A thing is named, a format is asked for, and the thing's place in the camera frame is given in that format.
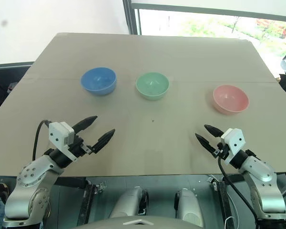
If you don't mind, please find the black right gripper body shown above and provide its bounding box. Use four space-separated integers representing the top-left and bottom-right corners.
213 142 230 160

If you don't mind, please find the silver left robot leg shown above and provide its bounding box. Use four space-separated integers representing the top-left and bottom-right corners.
109 186 149 219

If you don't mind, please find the blue plastic bowl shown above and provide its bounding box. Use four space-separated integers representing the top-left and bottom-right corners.
80 67 117 96

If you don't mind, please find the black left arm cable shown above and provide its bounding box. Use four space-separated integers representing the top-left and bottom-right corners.
32 120 51 162

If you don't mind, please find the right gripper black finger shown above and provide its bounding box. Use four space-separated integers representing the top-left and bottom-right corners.
204 124 223 139
194 133 216 154

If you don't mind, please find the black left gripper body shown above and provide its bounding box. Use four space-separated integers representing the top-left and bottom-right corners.
68 135 96 158

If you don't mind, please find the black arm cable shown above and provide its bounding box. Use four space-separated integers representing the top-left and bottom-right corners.
216 156 260 229
32 120 51 162

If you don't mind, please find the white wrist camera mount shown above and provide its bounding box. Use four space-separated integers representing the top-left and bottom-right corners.
220 128 246 166
48 121 76 161

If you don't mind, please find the pink-red plastic bowl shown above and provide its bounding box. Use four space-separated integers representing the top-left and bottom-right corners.
213 85 250 115

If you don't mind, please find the green plastic bowl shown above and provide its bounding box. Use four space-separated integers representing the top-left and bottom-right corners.
135 72 170 101

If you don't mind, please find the thin white cable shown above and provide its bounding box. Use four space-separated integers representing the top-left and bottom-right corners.
225 189 239 229

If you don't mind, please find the silver robot leg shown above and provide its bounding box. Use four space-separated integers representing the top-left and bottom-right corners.
109 186 149 219
174 188 204 228

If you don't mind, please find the silver right robot leg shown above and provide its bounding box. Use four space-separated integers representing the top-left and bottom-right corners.
174 188 204 228

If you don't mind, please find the dark side desk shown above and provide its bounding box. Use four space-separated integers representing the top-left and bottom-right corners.
0 61 35 120

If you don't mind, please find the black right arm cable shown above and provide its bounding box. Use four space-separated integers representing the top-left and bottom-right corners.
216 156 260 229

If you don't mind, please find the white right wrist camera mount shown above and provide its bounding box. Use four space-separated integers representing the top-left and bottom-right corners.
220 128 246 166

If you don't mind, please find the black table frame strut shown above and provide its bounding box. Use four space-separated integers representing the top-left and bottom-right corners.
213 177 232 229
77 177 97 225

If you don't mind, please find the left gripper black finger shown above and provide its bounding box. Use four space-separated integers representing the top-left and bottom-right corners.
72 115 98 132
92 129 116 154

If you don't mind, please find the beige cardboard table cover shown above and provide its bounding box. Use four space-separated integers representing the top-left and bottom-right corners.
0 32 286 177

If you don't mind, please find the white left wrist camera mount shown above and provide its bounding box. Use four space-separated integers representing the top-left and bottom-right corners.
48 121 76 161

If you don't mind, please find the dark window frame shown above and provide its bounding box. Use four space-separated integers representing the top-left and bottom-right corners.
122 0 286 36

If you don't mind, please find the grey robot torso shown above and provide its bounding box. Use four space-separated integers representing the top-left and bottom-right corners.
80 215 206 229

